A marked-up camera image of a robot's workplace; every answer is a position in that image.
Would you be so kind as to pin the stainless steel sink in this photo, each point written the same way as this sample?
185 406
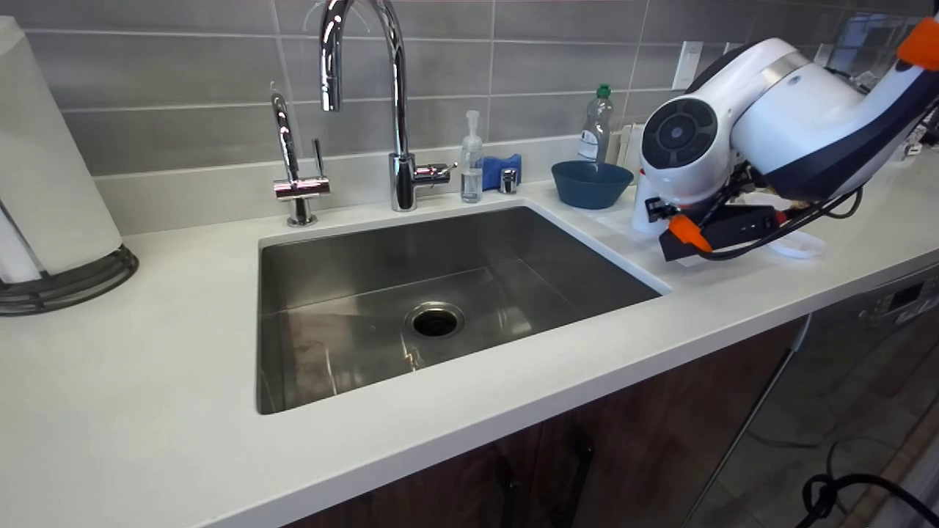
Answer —
442 293

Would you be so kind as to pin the blue bowl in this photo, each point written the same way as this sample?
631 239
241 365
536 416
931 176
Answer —
592 186

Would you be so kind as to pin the clear soap dispenser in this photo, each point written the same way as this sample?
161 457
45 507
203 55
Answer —
472 164

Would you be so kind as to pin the grey dishwasher front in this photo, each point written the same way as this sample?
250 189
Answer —
853 369

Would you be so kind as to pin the black paper towel holder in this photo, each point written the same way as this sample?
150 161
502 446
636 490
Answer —
78 281

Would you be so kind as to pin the black wrist camera orange clips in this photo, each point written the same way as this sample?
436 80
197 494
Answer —
739 226

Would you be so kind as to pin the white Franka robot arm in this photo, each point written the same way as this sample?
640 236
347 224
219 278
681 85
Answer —
803 105

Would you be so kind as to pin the clear bottle with green cap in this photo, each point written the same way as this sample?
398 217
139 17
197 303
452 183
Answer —
593 133

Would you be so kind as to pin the small chrome faucet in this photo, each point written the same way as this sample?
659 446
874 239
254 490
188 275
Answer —
290 157

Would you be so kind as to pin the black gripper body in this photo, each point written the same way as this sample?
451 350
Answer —
730 190

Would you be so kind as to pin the dark wood cabinet front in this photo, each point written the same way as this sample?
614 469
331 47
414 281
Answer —
587 457

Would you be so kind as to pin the tall chrome faucet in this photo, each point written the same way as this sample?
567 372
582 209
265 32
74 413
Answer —
401 105

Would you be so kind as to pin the white wall outlet plate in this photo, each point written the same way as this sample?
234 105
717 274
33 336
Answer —
689 64

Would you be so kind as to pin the blue sponge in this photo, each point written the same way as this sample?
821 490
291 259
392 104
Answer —
497 168

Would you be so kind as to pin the white cup with red inside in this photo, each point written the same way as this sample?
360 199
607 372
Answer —
646 199

